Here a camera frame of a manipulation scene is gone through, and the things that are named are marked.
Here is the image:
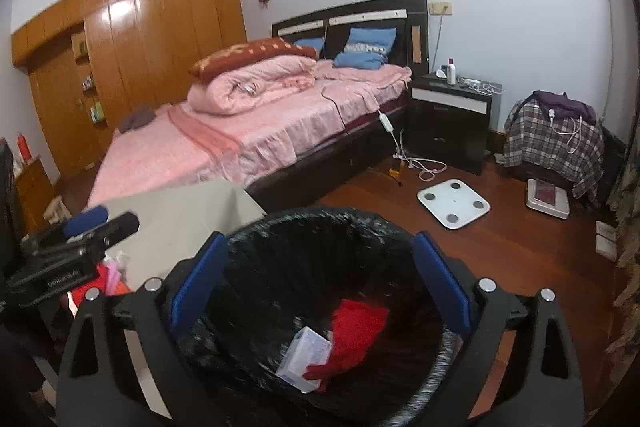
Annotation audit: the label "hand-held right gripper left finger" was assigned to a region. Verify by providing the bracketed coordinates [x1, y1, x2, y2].
[55, 231, 231, 427]

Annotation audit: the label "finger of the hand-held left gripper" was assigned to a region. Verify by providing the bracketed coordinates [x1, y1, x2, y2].
[30, 211, 141, 258]
[22, 205, 110, 248]

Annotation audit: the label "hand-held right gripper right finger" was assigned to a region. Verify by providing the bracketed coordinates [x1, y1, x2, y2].
[412, 231, 586, 427]

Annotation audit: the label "pink cloth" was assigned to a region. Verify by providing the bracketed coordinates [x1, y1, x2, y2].
[102, 252, 127, 282]

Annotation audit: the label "red plastic wrapper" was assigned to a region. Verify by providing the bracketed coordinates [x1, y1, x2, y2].
[74, 264, 133, 302]

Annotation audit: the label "trash bin with black bag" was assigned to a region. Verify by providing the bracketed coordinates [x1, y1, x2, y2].
[177, 206, 463, 427]

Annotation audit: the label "white wooden stool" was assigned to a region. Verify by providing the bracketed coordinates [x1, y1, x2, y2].
[44, 196, 69, 223]

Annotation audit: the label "wooden sideboard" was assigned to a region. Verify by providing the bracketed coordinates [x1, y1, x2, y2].
[12, 157, 57, 233]

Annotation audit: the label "black television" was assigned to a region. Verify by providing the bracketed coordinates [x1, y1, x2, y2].
[0, 139, 18, 258]

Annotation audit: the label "white bathroom scale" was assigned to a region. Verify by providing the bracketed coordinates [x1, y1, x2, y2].
[417, 179, 492, 229]

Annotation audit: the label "grey purple garment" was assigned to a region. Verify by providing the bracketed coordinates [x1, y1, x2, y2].
[119, 105, 156, 131]

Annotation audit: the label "small white box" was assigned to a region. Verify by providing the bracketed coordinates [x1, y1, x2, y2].
[276, 327, 335, 393]

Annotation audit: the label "white scale with red top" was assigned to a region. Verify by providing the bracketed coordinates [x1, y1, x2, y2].
[525, 178, 571, 220]

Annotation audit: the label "pink bed sheet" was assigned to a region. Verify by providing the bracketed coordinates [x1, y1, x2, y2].
[87, 59, 413, 208]

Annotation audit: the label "dark nightstand with white drawer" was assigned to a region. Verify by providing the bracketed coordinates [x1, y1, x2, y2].
[407, 72, 493, 178]

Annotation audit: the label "white flat box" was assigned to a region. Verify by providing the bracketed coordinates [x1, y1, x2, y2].
[595, 221, 619, 261]

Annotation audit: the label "plaid cloth cover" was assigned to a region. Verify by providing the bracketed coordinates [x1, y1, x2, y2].
[502, 97, 606, 202]

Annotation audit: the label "folded pink quilt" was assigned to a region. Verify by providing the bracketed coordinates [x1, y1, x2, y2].
[187, 54, 318, 115]

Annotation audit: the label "wooden wardrobe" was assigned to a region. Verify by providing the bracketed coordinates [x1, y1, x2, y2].
[11, 0, 247, 180]

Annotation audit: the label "patterned curtain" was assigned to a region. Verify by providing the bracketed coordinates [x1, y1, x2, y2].
[602, 122, 640, 353]

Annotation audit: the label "red patterned pillow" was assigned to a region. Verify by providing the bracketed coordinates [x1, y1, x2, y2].
[189, 38, 317, 82]

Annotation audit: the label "blue pillow with white band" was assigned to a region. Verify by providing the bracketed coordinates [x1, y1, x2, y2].
[332, 28, 398, 70]

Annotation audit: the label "plain blue pillow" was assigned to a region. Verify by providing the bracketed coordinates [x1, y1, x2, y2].
[292, 38, 326, 58]

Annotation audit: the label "dark wooden bed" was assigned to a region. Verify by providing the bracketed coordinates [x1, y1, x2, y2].
[87, 0, 431, 214]

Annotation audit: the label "white coiled cable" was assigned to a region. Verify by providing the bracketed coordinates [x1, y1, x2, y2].
[392, 132, 448, 182]

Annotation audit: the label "white charger cables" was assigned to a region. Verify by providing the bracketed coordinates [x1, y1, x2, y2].
[459, 77, 505, 95]

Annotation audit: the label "grey controller cord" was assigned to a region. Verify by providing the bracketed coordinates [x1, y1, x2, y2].
[319, 22, 387, 115]

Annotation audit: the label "wall socket cord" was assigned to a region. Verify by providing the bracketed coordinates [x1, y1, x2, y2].
[432, 14, 445, 72]

